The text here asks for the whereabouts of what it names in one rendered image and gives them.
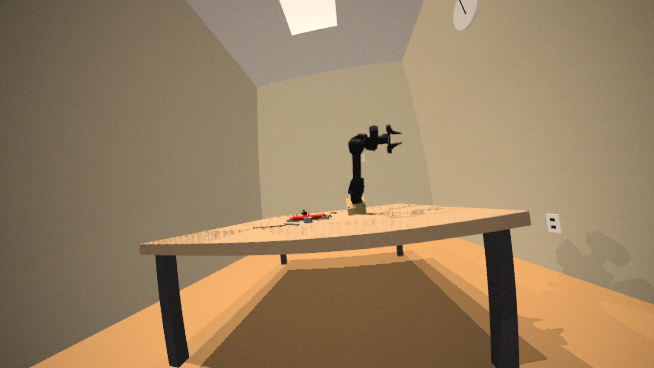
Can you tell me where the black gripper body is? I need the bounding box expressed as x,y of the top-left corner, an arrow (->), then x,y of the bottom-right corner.
379,124 -> 392,154

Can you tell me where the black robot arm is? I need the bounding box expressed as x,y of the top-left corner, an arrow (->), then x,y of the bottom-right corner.
348,126 -> 379,204

